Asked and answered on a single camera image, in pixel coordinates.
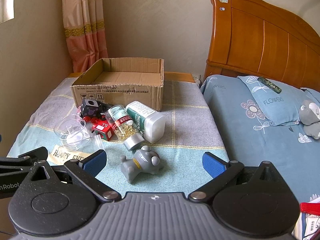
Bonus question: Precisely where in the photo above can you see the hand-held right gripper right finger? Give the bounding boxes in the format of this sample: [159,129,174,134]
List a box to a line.
[187,152,285,203]

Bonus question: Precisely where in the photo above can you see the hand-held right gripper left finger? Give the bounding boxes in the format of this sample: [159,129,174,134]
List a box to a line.
[24,149,123,204]

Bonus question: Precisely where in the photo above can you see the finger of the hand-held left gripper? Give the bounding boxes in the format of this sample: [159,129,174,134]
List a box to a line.
[0,147,48,176]

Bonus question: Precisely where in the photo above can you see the clear plastic container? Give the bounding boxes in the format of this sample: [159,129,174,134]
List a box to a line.
[54,114,92,152]

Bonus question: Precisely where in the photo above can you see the grey toy dog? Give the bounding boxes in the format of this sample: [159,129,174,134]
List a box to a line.
[120,145,165,185]

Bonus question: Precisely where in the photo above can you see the black cube toy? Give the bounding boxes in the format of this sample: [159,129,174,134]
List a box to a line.
[78,99,113,123]

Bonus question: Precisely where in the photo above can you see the white green packet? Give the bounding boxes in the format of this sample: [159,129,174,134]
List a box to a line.
[126,101,166,144]

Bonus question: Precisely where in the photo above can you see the cardboard box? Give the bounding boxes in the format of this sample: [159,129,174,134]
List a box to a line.
[70,58,165,112]

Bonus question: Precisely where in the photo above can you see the small clear plastic cup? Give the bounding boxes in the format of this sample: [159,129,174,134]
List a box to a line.
[90,134,104,153]

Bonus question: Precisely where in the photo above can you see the red toy train car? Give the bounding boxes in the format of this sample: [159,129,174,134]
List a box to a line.
[91,120,115,141]

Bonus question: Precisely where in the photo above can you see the blue pillows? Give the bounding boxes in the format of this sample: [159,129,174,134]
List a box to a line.
[200,74,320,205]

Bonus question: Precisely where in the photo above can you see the checkered blue grey blanket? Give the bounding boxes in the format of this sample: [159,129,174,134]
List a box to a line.
[6,77,229,198]

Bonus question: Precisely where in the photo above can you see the blue floral pillow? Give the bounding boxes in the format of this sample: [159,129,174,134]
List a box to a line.
[237,75,310,127]
[300,87,320,102]

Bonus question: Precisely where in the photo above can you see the wooden bedside table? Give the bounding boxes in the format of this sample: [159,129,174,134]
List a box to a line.
[67,71,196,83]

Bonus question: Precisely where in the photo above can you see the green patterned flat case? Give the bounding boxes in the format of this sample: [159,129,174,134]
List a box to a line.
[257,76,282,93]

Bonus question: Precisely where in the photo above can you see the grey plush toy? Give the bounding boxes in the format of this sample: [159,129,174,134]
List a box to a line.
[299,99,320,140]

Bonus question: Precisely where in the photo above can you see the white printed paper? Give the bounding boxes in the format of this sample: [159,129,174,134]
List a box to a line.
[295,214,320,240]

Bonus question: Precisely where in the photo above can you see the wooden bed headboard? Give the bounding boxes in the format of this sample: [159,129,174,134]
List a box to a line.
[204,0,320,93]

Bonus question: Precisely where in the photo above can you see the pink beige curtain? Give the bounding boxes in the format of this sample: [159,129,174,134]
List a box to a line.
[61,0,109,73]

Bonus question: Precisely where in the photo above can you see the red strap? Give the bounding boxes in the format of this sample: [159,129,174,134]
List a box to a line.
[299,202,320,214]

